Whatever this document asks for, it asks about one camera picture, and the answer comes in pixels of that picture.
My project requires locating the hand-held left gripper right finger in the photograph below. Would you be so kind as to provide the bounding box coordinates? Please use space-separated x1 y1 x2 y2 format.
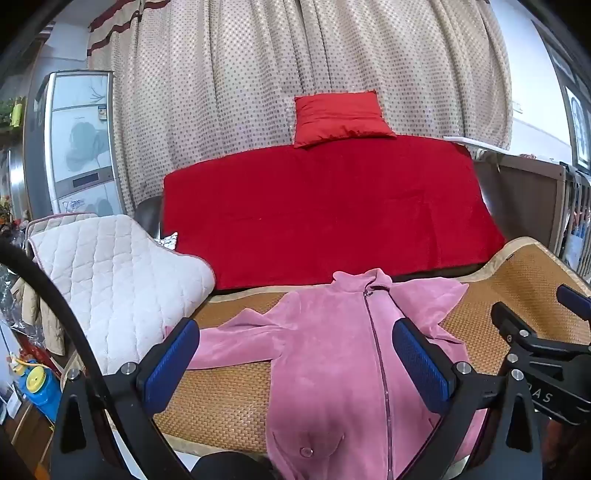
392 318 555 480

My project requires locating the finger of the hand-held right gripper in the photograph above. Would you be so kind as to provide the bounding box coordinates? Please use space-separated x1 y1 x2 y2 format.
556 285 591 319
490 301 536 356

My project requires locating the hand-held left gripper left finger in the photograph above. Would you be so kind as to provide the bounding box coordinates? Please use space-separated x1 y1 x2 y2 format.
51 318 201 480

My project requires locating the pink corduroy jacket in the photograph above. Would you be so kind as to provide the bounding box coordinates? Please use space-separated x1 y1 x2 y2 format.
187 268 490 480

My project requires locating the person's right forearm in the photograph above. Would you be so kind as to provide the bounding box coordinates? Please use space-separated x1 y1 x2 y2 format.
545 416 591 480

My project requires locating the woven bamboo mat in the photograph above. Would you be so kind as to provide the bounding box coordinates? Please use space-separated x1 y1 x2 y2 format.
152 236 591 462

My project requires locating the white quilted pad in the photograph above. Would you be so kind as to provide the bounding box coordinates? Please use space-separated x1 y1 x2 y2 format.
28 213 217 377

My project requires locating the wooden crib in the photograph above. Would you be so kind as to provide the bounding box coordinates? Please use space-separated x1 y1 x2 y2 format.
475 150 591 273

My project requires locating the blue yellow plastic toy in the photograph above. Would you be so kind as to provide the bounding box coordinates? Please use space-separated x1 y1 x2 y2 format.
7 353 63 423

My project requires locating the beige quilted coat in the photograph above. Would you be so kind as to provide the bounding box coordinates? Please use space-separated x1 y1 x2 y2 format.
18 277 66 357

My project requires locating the white flat board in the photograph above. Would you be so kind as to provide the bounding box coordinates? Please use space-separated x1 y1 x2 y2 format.
442 135 509 152

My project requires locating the red blanket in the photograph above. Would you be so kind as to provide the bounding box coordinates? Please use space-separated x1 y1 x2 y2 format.
163 134 507 291

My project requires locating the artificial flower bouquet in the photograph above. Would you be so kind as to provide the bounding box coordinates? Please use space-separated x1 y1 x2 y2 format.
0 194 17 232

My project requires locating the red pillow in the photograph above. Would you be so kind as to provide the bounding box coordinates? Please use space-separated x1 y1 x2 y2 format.
294 91 397 149

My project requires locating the beige dotted curtain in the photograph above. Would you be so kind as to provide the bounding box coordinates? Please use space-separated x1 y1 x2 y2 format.
88 0 514 217

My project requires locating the black cable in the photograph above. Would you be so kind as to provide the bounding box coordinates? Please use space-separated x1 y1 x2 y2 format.
0 240 153 480

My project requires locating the framed wall picture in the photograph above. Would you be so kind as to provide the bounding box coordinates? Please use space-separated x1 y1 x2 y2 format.
545 34 576 85
566 85 591 169

